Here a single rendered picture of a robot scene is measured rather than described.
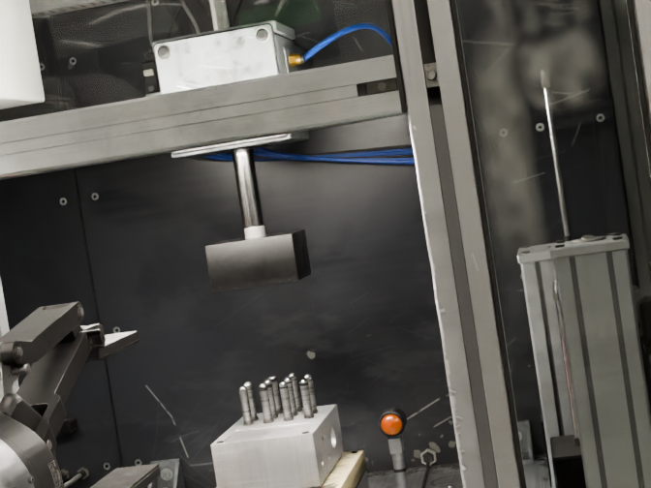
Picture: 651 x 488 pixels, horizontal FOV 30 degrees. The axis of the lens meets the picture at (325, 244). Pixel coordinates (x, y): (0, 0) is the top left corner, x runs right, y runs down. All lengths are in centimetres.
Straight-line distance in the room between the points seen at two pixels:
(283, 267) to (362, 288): 26
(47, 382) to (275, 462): 46
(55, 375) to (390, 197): 74
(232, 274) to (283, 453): 18
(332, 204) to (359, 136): 8
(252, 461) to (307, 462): 5
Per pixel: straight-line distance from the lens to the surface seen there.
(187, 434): 146
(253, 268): 114
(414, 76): 93
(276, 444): 110
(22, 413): 64
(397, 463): 118
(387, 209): 137
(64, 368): 69
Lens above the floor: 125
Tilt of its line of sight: 3 degrees down
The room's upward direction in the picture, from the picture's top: 9 degrees counter-clockwise
